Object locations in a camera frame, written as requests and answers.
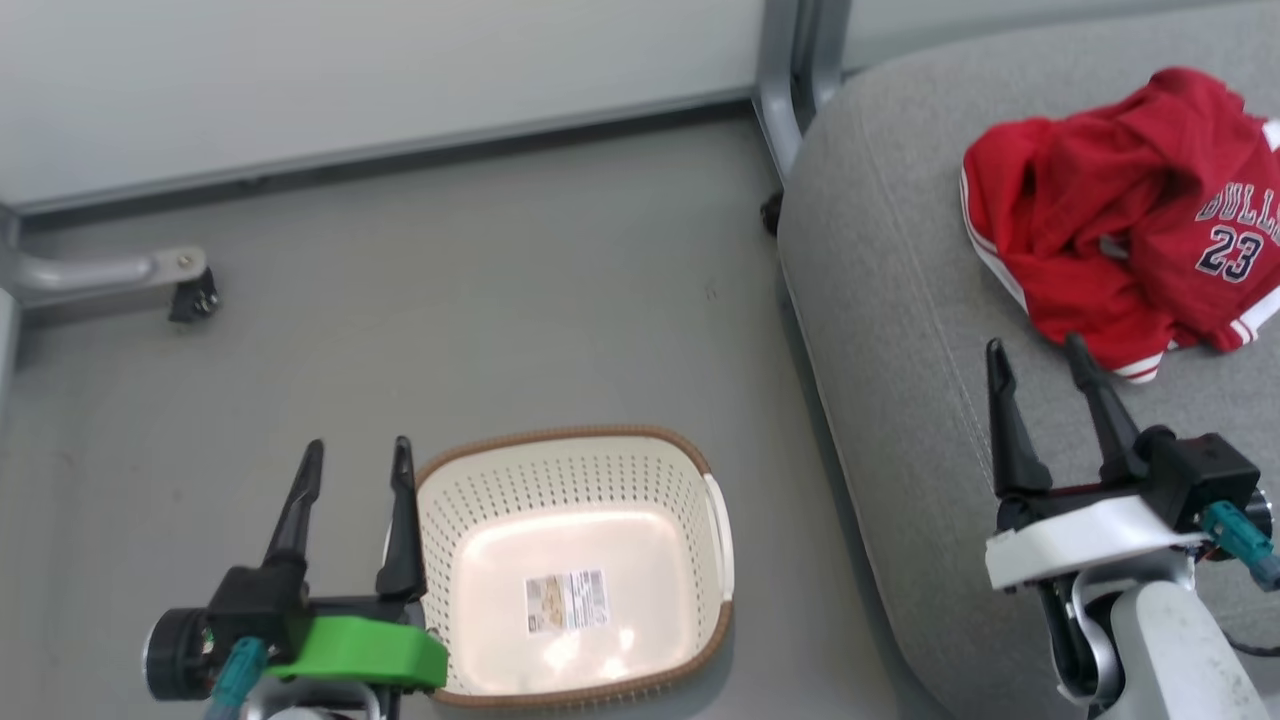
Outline red basketball jersey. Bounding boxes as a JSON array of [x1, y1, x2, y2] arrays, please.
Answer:
[[960, 67, 1280, 384]]

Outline left arm teal cable connector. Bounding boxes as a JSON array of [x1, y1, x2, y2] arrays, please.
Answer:
[[205, 638, 269, 720]]

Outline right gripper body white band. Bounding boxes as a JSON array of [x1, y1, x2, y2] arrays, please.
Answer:
[[984, 425, 1274, 593]]

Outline aluminium partition bottom rail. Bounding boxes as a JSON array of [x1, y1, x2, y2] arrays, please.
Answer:
[[15, 88, 756, 216]]

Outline right arm teal cable connector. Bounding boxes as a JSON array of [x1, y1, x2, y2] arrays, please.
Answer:
[[1200, 502, 1280, 591]]

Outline cream perforated laundry basket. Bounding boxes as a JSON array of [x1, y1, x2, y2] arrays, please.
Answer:
[[385, 426, 737, 711]]

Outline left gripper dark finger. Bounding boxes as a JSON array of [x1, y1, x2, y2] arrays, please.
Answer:
[[262, 439, 325, 576], [376, 436, 429, 603]]

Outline arm teal cable connector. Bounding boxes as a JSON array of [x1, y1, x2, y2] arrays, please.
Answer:
[[1200, 502, 1280, 591], [205, 638, 269, 720]]

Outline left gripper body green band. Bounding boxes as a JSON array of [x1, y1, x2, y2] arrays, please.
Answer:
[[143, 565, 450, 703]]

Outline grey partition post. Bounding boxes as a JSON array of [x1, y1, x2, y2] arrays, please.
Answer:
[[752, 0, 853, 186]]

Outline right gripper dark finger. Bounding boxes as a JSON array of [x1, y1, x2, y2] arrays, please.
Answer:
[[1064, 333, 1151, 485], [986, 338, 1054, 501]]

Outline grey fabric sofa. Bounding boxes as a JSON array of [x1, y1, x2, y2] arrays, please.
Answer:
[[777, 0, 1280, 720]]

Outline grey partition foot bracket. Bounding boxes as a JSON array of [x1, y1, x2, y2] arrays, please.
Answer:
[[0, 205, 209, 326]]

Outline paper label sticker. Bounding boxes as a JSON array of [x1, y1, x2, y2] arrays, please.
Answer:
[[524, 568, 610, 638]]

